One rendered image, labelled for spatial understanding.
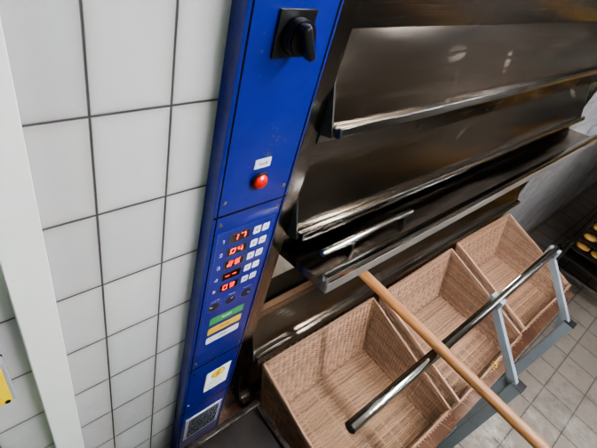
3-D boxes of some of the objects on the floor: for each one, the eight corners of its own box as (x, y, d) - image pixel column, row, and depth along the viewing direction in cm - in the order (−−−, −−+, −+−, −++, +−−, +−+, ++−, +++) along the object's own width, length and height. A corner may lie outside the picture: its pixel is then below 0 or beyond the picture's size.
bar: (251, 543, 173) (344, 416, 96) (428, 380, 250) (557, 238, 173) (300, 626, 158) (456, 554, 82) (472, 426, 235) (634, 293, 159)
